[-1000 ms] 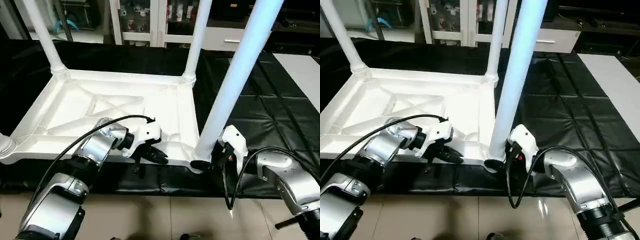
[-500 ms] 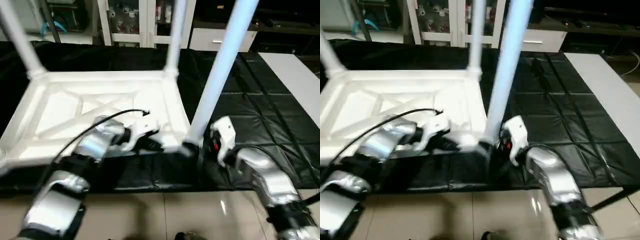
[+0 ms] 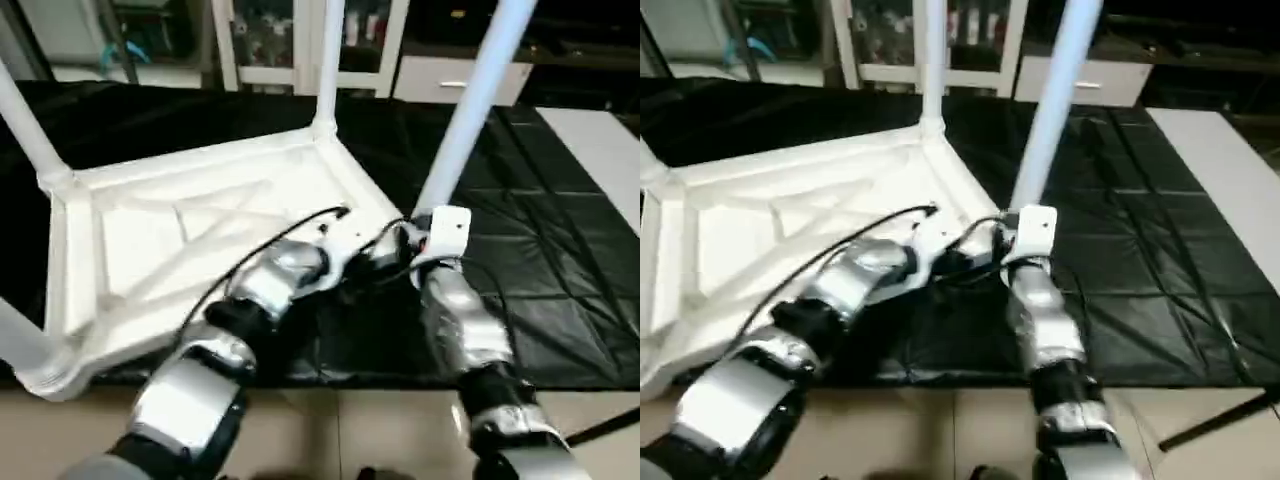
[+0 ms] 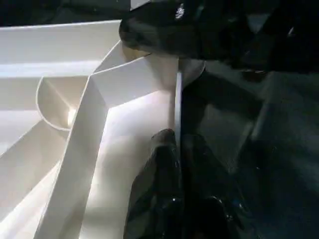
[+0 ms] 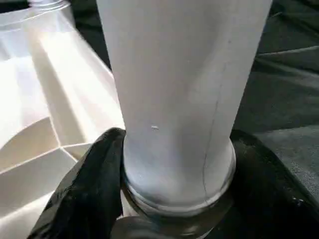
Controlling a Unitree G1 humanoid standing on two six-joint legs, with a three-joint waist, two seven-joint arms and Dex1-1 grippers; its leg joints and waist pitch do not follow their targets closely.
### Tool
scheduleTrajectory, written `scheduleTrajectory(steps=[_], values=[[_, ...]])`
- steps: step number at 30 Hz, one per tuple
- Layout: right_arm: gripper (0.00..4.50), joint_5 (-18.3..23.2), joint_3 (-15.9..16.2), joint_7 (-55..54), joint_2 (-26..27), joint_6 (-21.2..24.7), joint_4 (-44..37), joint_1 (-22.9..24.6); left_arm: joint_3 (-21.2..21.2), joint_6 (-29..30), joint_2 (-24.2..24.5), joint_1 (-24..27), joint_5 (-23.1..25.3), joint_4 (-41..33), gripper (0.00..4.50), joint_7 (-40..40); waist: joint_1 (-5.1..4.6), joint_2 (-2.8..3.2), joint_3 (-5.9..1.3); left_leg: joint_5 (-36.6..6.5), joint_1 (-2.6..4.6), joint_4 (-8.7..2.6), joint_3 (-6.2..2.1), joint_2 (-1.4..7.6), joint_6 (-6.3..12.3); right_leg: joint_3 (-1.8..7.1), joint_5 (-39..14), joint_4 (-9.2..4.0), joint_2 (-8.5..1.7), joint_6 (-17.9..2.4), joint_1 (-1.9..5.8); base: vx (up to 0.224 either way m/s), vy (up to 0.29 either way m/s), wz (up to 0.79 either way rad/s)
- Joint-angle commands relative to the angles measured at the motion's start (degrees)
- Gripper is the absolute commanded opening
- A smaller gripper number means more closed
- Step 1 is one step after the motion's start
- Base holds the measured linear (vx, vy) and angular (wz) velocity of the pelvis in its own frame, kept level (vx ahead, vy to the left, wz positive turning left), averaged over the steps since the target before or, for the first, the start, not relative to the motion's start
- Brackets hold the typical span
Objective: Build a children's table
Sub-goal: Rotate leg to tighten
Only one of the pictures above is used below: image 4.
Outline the black plastic work mat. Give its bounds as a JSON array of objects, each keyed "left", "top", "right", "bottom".
[{"left": 179, "top": 0, "right": 319, "bottom": 239}]

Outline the white plastic children's table top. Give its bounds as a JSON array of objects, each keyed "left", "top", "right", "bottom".
[{"left": 0, "top": 20, "right": 206, "bottom": 239}]

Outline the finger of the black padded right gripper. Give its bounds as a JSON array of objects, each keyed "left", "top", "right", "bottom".
[{"left": 119, "top": 0, "right": 235, "bottom": 63}]

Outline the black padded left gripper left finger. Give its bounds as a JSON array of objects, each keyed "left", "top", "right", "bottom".
[{"left": 124, "top": 128, "right": 184, "bottom": 239}]

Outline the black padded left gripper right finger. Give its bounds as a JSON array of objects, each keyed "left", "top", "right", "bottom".
[{"left": 180, "top": 133, "right": 260, "bottom": 239}]

